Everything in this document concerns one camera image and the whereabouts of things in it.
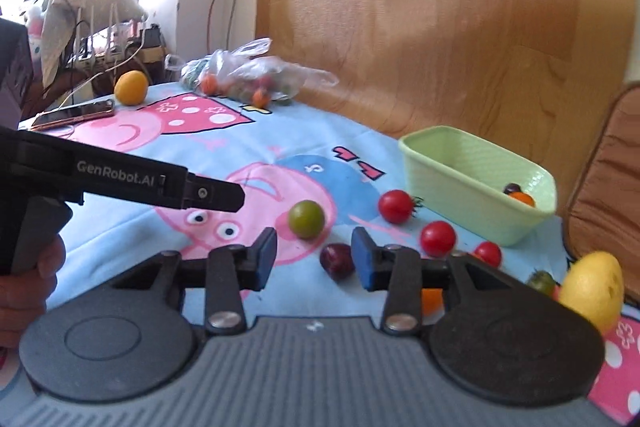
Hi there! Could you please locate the small yellow orange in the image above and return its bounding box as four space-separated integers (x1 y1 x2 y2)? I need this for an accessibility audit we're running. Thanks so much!
114 70 150 106

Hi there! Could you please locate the white router with antennas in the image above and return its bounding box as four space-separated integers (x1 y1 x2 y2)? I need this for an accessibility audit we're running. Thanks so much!
70 2 146 68

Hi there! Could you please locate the red tomato with stem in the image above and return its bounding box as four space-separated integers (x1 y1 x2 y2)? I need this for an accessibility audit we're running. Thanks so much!
378 189 424 225

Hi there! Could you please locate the dark green tomato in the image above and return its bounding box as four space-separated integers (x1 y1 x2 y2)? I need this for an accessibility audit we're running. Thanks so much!
526 270 557 298

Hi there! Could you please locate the smartphone with gold case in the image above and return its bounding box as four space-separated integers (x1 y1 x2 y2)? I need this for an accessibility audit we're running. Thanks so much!
30 99 117 130

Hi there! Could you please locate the dark purple tomato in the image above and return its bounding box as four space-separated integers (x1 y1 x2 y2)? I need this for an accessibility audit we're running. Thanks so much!
320 243 357 282

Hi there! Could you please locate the light green plastic basket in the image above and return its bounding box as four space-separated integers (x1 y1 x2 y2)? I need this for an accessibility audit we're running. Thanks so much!
398 125 558 248

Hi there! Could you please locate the person's left hand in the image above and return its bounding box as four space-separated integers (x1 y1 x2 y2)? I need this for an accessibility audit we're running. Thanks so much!
0 237 67 350

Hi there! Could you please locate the brown seat cushion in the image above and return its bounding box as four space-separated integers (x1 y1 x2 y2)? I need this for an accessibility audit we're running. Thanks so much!
562 82 640 308

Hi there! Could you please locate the large yellow orange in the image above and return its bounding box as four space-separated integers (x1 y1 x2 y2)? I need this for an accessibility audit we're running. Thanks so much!
557 251 625 335

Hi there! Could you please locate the light green tomato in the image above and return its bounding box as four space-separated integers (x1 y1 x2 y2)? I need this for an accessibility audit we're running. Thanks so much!
288 200 326 240

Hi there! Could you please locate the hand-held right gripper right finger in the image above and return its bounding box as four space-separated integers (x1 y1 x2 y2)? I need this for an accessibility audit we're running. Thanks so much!
351 227 506 335

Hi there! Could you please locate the orange cherry tomato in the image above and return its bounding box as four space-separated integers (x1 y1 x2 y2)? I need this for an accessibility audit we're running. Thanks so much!
421 288 445 317

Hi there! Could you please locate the clear plastic bag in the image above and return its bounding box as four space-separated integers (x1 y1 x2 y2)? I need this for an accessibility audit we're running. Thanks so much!
165 38 340 108

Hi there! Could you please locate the wood pattern board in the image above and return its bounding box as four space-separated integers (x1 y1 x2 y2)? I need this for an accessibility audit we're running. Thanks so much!
255 0 637 218

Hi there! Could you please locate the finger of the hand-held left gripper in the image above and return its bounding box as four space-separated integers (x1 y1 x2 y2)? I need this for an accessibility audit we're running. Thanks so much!
182 174 246 213

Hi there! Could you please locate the cartoon printed blanket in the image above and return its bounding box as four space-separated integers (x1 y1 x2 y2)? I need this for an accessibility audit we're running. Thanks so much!
0 79 640 426

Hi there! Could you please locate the pile of small tomatoes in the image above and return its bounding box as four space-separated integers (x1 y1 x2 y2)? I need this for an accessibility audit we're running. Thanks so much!
182 57 301 108

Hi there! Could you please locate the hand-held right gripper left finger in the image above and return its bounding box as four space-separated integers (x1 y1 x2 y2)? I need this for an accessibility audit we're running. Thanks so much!
107 228 277 335

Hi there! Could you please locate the small red cherry tomato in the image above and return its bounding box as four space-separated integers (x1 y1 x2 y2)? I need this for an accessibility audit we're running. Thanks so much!
472 241 503 269

